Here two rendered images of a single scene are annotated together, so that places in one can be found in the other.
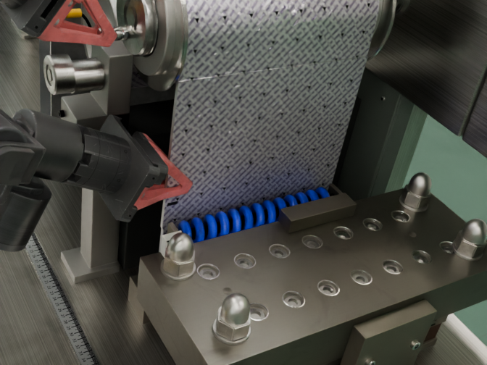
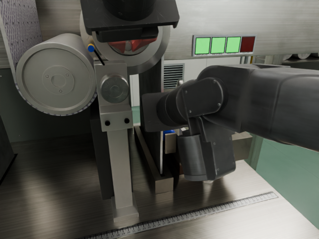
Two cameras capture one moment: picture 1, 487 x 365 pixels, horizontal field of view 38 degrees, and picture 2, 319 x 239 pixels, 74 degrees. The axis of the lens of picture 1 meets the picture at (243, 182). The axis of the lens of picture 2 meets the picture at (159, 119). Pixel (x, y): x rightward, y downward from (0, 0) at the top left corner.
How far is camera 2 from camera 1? 0.70 m
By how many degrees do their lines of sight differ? 60
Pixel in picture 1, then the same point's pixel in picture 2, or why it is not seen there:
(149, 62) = (145, 53)
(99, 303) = (156, 206)
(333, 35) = not seen: hidden behind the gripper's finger
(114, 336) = (180, 202)
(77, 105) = (114, 109)
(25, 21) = (175, 14)
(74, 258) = (122, 212)
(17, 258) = not seen: outside the picture
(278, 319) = not seen: hidden behind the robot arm
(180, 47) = (168, 30)
